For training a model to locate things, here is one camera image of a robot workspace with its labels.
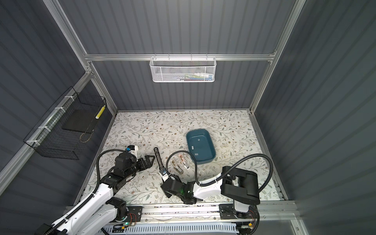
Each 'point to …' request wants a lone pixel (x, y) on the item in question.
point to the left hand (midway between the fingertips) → (149, 159)
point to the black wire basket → (47, 138)
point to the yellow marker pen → (101, 110)
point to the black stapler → (158, 158)
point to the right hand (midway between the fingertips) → (164, 183)
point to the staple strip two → (192, 147)
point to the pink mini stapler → (184, 162)
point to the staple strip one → (199, 139)
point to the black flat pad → (81, 120)
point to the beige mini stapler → (180, 171)
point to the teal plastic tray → (200, 144)
